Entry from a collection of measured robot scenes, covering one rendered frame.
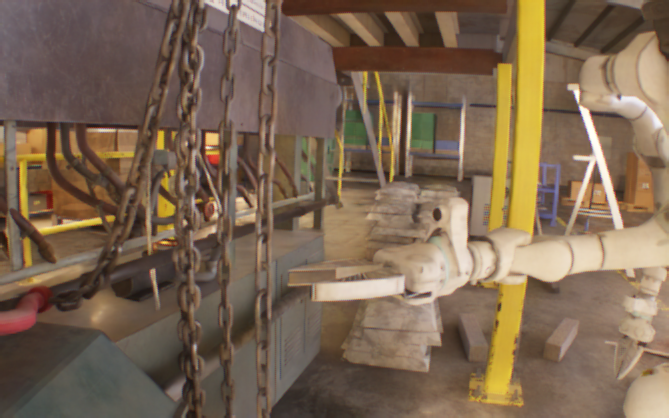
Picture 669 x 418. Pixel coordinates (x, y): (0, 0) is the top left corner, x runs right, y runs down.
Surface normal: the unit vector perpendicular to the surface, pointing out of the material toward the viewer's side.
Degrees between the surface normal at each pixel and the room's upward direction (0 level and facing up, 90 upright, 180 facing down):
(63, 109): 90
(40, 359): 0
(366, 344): 64
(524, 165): 90
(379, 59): 90
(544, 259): 87
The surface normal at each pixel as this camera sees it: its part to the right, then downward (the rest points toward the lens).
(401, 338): -0.12, -0.33
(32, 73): 0.95, 0.08
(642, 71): 0.34, 0.15
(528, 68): -0.30, 0.12
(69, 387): 0.74, -0.67
